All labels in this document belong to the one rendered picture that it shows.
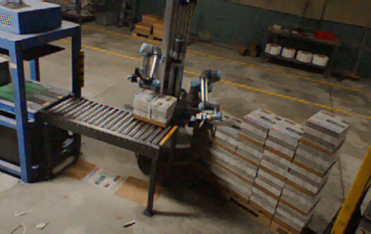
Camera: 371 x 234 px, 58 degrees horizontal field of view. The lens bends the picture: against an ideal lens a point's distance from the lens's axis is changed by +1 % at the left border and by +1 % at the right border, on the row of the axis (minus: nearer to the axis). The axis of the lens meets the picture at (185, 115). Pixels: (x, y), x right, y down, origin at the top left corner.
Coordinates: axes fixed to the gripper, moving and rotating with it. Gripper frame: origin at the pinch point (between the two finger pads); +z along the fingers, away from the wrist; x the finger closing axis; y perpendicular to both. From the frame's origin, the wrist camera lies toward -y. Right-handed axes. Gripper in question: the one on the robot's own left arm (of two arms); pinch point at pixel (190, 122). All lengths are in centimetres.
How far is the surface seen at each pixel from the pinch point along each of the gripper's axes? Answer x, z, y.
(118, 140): 61, 49, -30
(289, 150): 0, -99, -44
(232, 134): -8.4, -43.0, -17.3
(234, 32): -500, 72, 445
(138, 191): -7, 68, -69
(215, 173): -42, -11, -49
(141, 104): 45, 35, 11
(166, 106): 38.0, 10.0, 6.9
